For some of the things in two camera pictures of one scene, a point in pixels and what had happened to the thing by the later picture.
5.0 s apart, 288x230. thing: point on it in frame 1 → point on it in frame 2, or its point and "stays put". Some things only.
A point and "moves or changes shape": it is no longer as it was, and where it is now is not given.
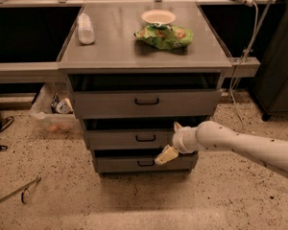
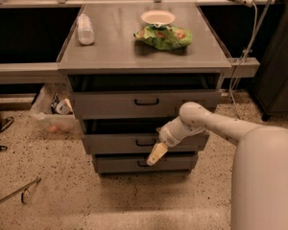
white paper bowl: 158,16 stays put
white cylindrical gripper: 180,140 → 168,135
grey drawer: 128,138 moves or changes shape
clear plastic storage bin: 54,108 stays put
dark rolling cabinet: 276,89 stays put
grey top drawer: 90,104 stays put
